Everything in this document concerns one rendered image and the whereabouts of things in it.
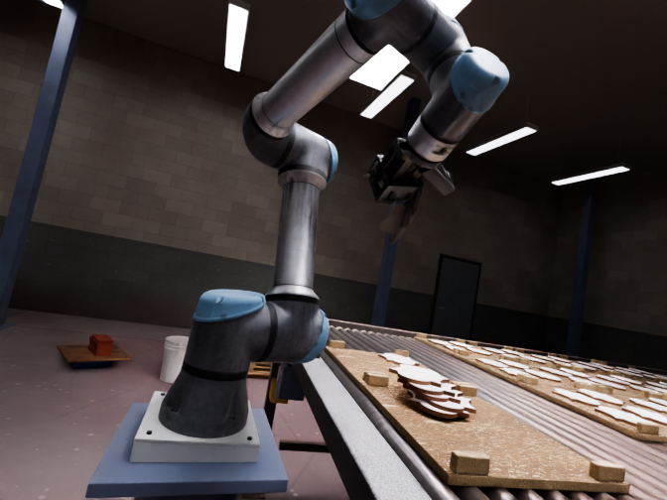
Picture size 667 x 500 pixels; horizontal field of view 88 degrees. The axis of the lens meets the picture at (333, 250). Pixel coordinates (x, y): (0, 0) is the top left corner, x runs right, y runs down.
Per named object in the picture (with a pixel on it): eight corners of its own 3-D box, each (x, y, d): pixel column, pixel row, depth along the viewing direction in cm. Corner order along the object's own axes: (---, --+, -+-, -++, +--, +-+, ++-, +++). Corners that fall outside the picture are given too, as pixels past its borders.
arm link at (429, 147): (451, 113, 57) (469, 150, 54) (435, 134, 61) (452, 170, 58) (413, 107, 54) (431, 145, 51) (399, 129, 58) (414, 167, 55)
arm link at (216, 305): (175, 350, 64) (193, 279, 65) (242, 354, 72) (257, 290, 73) (193, 373, 55) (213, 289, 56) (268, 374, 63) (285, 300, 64)
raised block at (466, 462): (455, 474, 51) (458, 455, 51) (448, 467, 53) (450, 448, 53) (489, 476, 52) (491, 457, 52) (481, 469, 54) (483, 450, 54)
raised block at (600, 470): (598, 482, 57) (600, 464, 57) (587, 475, 59) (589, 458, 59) (625, 484, 58) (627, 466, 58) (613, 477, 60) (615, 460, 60)
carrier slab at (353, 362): (358, 388, 90) (359, 381, 90) (324, 350, 130) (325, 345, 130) (473, 400, 98) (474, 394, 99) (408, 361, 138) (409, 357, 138)
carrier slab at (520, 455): (447, 485, 50) (448, 474, 50) (359, 388, 90) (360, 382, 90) (629, 493, 58) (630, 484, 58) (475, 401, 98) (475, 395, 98)
